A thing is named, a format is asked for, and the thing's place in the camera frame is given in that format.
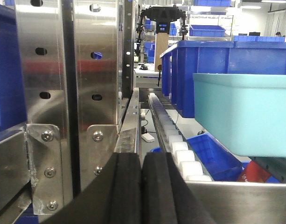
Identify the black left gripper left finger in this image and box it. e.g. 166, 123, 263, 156
44, 153, 142, 224

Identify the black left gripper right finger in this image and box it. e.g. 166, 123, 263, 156
142, 152, 215, 224

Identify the light teal plastic bin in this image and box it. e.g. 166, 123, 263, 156
193, 73, 286, 157

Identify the blue bin under rack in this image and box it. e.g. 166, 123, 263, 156
149, 133, 281, 182

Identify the white roller track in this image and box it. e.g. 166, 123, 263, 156
148, 93, 213, 182

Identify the white power adapter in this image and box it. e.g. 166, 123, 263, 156
141, 133, 155, 142

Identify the red package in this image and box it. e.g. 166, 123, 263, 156
237, 161, 272, 182

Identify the blue crate far left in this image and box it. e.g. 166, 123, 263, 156
0, 5, 27, 132

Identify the large blue plastic crate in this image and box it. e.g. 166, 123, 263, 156
160, 41, 286, 118

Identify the blue crate on background shelf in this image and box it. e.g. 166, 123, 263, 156
189, 25, 225, 37

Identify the steel front rail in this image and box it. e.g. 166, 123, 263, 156
186, 181, 286, 224

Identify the black robot on pedestal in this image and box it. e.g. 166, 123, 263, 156
135, 5, 188, 72

